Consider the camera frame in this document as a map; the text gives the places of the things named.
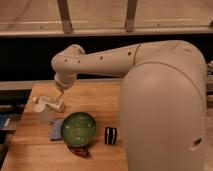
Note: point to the right metal post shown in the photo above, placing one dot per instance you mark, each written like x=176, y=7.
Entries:
x=130, y=15

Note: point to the red snack wrapper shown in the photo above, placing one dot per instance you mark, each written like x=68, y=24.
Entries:
x=80, y=151

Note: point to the left metal post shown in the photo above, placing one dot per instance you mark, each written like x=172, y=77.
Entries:
x=65, y=16

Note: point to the blue sponge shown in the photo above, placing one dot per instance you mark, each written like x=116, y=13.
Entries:
x=55, y=130

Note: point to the metal post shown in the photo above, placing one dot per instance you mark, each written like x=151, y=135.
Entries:
x=130, y=15
x=65, y=16

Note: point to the green bowl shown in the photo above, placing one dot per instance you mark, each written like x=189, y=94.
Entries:
x=78, y=129

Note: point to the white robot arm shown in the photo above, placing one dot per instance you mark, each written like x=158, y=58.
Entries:
x=162, y=103

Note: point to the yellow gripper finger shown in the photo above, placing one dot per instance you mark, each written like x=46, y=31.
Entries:
x=59, y=96

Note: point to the white ceramic cup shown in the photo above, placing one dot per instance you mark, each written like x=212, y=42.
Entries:
x=44, y=114

